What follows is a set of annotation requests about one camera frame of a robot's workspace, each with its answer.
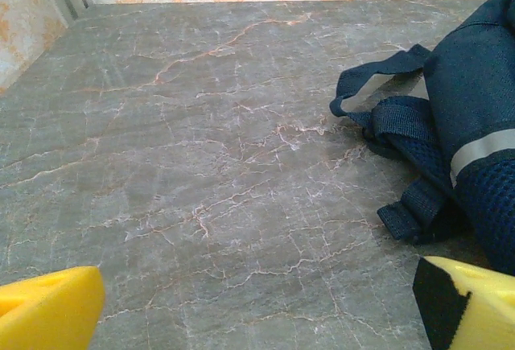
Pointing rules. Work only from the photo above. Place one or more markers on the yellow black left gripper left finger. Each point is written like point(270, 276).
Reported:
point(48, 310)

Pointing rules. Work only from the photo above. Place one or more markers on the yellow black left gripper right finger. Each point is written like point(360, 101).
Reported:
point(483, 310)

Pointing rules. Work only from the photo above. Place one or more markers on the navy blue student backpack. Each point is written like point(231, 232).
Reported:
point(475, 104)

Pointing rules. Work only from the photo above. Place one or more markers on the aluminium table edge rail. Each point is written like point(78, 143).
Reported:
point(281, 1)

